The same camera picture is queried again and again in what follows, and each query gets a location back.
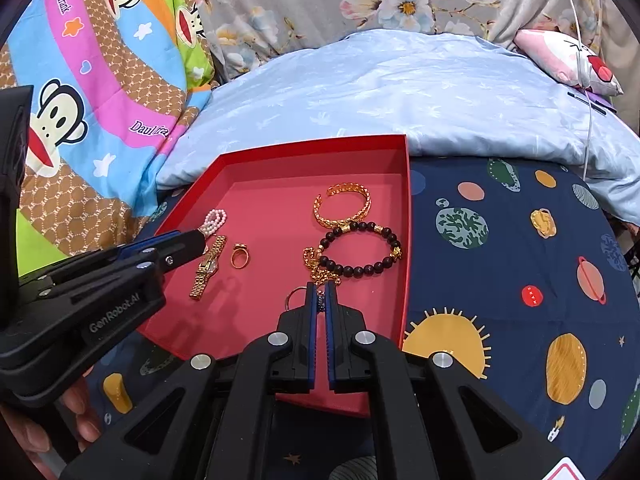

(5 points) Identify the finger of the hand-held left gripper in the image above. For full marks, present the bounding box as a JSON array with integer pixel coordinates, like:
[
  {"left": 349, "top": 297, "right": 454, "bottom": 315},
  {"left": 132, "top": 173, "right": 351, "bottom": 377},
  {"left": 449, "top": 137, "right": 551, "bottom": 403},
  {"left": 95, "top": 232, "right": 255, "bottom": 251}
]
[
  {"left": 39, "top": 231, "right": 209, "bottom": 304},
  {"left": 19, "top": 229, "right": 185, "bottom": 288}
]

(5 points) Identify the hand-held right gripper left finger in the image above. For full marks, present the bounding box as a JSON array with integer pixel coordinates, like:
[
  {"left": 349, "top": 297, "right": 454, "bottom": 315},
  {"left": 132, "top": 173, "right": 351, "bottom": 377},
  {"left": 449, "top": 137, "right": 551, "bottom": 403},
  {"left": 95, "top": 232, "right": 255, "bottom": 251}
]
[{"left": 60, "top": 282, "right": 321, "bottom": 480}]

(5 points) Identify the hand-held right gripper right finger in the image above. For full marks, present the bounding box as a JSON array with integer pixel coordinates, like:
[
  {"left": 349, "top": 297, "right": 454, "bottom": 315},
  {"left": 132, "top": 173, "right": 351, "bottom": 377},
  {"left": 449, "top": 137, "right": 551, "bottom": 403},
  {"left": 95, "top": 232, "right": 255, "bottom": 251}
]
[{"left": 324, "top": 281, "right": 576, "bottom": 480}]

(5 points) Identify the gold wrist watch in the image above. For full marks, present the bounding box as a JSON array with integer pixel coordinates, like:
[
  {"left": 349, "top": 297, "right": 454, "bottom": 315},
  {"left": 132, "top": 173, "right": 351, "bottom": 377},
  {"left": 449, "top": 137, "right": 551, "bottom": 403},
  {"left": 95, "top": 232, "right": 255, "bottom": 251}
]
[{"left": 189, "top": 235, "right": 227, "bottom": 302}]

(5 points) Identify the silver ring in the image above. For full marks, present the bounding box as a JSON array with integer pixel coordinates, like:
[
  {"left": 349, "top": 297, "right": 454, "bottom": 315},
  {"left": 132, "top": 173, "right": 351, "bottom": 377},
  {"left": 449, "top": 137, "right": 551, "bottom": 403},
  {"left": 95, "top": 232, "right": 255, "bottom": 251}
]
[{"left": 285, "top": 285, "right": 308, "bottom": 312}]

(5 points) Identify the white pearl bracelet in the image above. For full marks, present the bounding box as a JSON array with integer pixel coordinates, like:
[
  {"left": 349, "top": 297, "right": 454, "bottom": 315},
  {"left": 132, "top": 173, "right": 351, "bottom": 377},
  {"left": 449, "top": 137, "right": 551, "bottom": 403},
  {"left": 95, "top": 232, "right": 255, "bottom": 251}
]
[{"left": 200, "top": 208, "right": 229, "bottom": 237}]

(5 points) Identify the dark bead bracelet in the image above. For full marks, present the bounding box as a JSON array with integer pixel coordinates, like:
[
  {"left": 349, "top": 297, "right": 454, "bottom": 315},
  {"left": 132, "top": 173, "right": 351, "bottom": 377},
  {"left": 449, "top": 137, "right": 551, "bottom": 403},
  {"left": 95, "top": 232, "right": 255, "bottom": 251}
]
[{"left": 318, "top": 220, "right": 402, "bottom": 279}]

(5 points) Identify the chunky gold chain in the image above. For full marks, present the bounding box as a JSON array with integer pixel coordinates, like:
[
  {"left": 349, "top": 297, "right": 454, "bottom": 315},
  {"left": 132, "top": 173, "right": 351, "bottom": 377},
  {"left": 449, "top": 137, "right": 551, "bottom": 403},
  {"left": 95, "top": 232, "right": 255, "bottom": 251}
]
[{"left": 301, "top": 246, "right": 343, "bottom": 286}]

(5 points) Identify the red cardboard box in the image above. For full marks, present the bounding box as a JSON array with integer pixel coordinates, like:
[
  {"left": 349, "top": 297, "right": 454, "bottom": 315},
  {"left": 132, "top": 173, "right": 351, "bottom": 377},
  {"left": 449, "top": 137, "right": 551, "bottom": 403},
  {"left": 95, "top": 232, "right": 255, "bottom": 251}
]
[{"left": 137, "top": 133, "right": 413, "bottom": 418}]

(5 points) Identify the gold cuff bangle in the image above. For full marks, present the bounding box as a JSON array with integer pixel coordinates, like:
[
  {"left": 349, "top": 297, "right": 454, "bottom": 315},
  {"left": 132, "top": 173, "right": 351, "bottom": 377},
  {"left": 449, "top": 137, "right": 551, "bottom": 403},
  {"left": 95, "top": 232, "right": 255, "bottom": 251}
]
[{"left": 313, "top": 183, "right": 372, "bottom": 231}]

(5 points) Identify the person's left hand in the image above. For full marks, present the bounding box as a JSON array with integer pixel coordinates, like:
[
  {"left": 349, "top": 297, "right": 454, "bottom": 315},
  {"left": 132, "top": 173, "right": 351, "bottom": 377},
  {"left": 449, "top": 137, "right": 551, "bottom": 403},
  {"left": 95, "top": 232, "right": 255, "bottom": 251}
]
[{"left": 0, "top": 375, "right": 104, "bottom": 479}]

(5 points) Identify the navy planet print sheet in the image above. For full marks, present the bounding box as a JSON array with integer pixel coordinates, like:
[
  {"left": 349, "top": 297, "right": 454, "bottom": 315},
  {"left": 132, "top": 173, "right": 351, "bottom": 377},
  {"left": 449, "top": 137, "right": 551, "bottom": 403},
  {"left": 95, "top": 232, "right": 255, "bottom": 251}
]
[{"left": 85, "top": 157, "right": 640, "bottom": 480}]

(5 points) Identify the colourful monkey print blanket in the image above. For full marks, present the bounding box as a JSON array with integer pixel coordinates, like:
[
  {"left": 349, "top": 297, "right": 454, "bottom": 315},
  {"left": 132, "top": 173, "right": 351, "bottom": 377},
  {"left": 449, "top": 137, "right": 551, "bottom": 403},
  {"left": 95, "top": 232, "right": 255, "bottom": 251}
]
[{"left": 0, "top": 0, "right": 221, "bottom": 281}]

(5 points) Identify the light blue quilt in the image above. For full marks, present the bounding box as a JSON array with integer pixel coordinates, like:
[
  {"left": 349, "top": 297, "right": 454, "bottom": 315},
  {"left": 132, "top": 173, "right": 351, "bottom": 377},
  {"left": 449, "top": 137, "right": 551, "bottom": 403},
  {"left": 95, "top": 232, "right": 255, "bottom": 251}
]
[{"left": 155, "top": 30, "right": 640, "bottom": 223}]

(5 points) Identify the grey floral quilt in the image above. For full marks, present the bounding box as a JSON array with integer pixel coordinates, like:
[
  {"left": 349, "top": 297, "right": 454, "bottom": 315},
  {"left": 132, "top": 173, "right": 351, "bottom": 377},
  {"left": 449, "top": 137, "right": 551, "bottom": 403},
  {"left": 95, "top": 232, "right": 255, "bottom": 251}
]
[{"left": 185, "top": 0, "right": 616, "bottom": 83}]

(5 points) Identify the pink plush pillow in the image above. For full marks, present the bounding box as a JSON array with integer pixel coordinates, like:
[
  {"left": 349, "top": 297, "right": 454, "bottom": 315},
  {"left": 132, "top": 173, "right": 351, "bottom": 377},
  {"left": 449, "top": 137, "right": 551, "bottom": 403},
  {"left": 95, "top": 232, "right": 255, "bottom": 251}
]
[{"left": 514, "top": 29, "right": 625, "bottom": 97}]

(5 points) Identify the purple flat object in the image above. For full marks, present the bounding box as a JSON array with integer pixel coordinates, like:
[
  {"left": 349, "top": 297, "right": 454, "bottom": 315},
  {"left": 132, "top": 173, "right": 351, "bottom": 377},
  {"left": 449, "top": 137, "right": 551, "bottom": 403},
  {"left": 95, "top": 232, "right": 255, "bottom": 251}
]
[{"left": 567, "top": 89, "right": 618, "bottom": 116}]

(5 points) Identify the beige curtain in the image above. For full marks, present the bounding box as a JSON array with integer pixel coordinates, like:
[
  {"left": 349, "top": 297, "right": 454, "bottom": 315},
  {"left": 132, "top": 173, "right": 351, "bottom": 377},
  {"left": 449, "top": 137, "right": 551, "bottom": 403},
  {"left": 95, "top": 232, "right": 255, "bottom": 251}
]
[{"left": 597, "top": 0, "right": 640, "bottom": 136}]

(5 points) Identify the white cable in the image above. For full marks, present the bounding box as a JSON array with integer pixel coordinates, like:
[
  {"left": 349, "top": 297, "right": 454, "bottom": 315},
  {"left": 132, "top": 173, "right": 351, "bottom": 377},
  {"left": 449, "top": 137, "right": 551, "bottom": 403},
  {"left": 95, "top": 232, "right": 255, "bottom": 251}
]
[{"left": 557, "top": 0, "right": 597, "bottom": 181}]

